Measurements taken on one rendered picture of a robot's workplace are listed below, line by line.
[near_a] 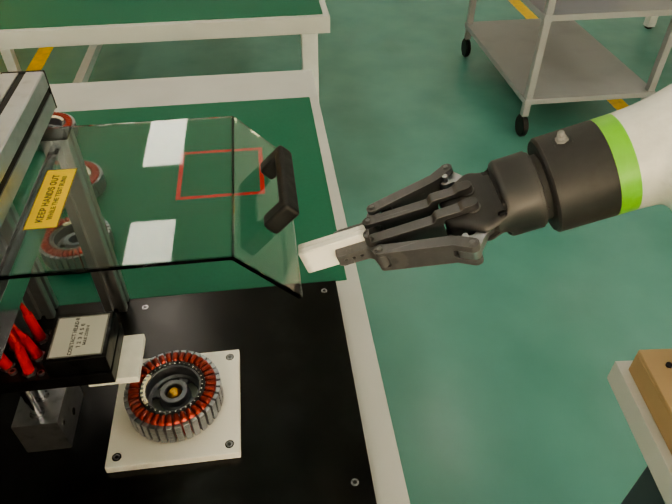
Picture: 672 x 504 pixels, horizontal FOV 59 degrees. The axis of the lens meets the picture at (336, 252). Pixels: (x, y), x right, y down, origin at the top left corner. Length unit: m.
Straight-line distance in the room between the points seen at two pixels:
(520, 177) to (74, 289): 0.69
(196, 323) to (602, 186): 0.56
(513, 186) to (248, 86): 1.02
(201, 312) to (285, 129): 0.55
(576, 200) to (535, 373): 1.31
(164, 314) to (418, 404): 0.97
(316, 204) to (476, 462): 0.85
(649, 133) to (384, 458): 0.45
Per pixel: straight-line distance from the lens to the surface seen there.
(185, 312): 0.88
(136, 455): 0.74
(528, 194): 0.55
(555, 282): 2.12
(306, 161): 1.19
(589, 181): 0.56
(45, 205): 0.61
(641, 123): 0.58
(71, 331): 0.69
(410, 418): 1.67
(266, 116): 1.35
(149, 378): 0.75
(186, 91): 1.49
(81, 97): 1.54
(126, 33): 1.93
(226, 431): 0.73
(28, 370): 0.69
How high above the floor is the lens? 1.40
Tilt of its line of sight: 42 degrees down
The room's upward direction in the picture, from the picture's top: straight up
